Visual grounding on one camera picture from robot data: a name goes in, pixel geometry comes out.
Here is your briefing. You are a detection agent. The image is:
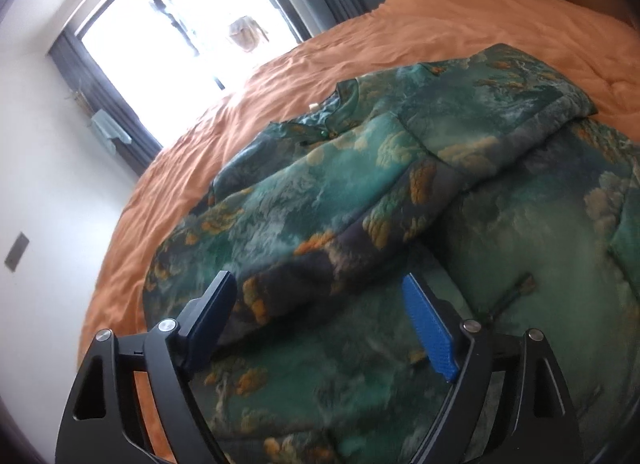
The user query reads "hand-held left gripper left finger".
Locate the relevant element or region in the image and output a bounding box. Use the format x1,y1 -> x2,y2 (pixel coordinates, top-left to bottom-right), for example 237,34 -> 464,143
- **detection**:
54,270 -> 238,464

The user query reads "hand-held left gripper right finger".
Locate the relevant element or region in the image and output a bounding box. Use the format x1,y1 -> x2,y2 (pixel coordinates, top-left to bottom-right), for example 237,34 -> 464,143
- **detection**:
401,273 -> 583,464

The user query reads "green patterned padded jacket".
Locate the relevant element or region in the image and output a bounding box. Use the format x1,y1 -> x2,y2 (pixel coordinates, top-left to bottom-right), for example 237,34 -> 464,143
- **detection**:
141,43 -> 640,464

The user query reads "light blue hanging towel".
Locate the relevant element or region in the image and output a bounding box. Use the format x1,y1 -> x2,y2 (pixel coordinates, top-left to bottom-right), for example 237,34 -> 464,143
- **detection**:
90,109 -> 133,146

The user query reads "narrow grey curtain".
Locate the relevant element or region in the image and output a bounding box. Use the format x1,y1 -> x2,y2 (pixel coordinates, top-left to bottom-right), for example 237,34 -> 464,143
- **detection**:
47,29 -> 163,176

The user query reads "sliding glass balcony door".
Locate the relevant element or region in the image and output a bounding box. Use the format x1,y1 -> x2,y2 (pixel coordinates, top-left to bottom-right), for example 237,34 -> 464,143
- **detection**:
75,0 -> 313,145

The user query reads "beige hanging garment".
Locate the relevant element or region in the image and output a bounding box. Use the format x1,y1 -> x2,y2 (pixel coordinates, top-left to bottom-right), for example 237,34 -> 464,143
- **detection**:
227,17 -> 268,52

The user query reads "orange bed blanket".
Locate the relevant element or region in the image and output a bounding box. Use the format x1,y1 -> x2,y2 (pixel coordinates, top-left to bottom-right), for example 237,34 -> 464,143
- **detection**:
77,0 -> 640,464

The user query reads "grey wall switch panel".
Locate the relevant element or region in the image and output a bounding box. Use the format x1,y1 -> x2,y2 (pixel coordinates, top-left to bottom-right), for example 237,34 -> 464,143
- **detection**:
4,233 -> 30,272

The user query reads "wall coat hook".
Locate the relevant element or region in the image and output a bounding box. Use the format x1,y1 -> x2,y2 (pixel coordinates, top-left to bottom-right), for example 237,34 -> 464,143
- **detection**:
65,89 -> 93,112

